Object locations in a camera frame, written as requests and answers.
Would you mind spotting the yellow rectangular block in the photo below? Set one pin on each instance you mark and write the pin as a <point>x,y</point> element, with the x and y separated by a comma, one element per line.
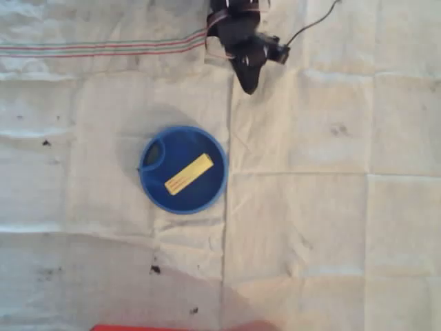
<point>189,174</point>

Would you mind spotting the blue round bowl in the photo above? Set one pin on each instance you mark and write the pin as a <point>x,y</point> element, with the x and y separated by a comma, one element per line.
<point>193,196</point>

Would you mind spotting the white creased cloth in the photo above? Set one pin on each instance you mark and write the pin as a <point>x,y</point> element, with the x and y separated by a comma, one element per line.
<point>344,224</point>

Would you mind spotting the red flat object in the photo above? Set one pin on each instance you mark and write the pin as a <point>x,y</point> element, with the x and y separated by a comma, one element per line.
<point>172,327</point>

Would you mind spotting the small black gripper camera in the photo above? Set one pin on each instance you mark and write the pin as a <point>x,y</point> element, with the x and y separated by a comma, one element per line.
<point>280,53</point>

